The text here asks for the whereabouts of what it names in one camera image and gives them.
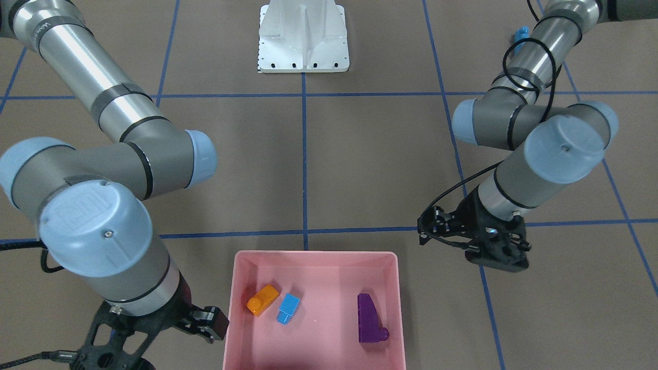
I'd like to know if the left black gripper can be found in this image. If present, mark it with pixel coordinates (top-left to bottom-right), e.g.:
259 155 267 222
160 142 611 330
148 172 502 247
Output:
417 193 531 272

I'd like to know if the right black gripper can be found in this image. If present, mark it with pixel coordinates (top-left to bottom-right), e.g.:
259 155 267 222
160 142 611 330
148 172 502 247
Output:
69 288 230 369

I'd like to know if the orange toy block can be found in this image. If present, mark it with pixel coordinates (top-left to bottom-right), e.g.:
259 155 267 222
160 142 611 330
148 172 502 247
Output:
245 284 280 318

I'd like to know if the purple toy block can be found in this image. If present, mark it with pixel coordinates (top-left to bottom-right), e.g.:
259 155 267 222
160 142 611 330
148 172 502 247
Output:
357 293 390 343

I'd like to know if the small blue toy block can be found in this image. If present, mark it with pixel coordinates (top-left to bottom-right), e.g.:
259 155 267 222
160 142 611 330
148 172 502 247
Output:
277 293 301 325

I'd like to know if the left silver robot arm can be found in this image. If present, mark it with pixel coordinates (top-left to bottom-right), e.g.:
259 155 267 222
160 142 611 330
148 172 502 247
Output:
417 1 656 272

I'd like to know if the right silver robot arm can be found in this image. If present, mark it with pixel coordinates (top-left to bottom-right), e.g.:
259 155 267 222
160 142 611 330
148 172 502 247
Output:
2 1 229 369

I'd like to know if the pink plastic box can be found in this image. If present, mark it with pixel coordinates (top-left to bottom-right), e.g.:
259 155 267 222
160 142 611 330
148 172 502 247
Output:
223 250 406 369

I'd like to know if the long blue toy block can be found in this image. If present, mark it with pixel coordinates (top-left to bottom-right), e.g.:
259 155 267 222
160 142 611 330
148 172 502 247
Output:
513 26 529 56

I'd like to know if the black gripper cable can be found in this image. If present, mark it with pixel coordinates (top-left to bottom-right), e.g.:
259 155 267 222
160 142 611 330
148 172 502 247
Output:
427 0 563 247

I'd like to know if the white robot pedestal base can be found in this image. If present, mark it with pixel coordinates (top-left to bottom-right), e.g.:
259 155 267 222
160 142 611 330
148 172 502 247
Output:
257 1 350 73

